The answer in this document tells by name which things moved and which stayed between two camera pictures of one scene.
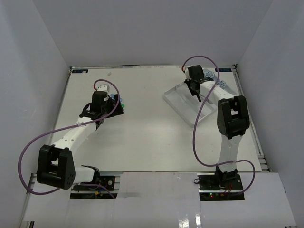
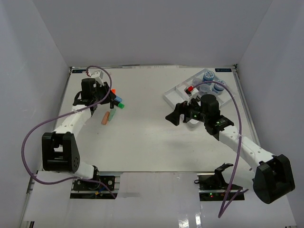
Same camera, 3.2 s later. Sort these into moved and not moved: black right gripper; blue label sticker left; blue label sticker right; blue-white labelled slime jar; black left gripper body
Moved: black left gripper body; black right gripper
Not moved: blue-white labelled slime jar; blue label sticker left; blue label sticker right
